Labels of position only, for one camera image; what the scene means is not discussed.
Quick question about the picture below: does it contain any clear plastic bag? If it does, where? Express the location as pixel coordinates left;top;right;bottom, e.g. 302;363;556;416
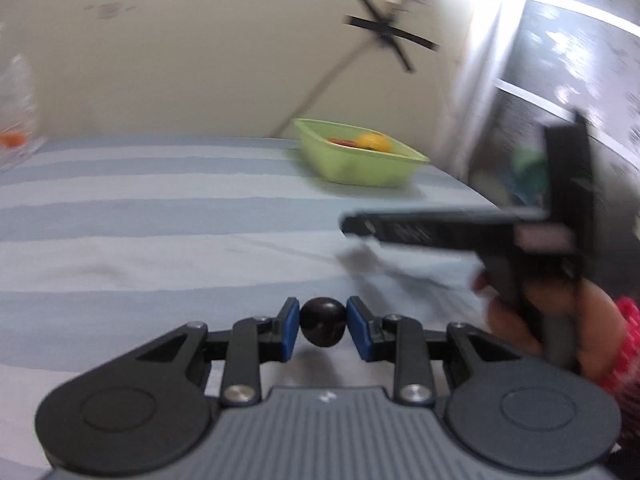
0;52;46;173

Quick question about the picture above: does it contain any striped blue bed sheet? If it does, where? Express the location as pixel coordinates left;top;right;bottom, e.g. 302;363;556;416
0;135;506;468

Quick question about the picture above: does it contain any dark purple plum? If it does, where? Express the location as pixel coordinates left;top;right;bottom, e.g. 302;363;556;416
299;298;347;347

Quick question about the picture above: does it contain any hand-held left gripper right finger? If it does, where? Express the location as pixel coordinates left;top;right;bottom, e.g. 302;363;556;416
346;296;526;405

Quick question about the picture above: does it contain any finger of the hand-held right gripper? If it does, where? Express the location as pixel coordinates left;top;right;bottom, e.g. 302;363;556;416
339;211;518;252

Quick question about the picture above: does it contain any frosted glass window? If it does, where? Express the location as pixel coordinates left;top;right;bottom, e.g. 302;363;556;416
465;0;640;241

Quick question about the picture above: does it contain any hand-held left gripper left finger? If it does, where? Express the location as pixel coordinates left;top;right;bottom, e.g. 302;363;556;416
132;297;300;407

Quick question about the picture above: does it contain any light green plastic basin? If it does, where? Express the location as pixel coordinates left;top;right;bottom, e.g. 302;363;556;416
291;118;431;189

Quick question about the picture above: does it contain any person's right forearm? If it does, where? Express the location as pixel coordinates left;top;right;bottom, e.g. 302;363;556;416
597;296;640;453

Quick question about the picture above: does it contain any black tape cross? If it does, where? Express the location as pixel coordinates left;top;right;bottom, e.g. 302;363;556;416
344;0;440;73

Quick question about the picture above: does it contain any yellow citrus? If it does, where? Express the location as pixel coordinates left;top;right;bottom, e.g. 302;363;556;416
355;131;392;153

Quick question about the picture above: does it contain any person's right hand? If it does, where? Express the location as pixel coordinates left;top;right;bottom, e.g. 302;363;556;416
474;269;627;387

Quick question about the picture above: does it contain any green object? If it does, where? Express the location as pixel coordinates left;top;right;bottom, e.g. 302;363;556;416
510;145;551;211

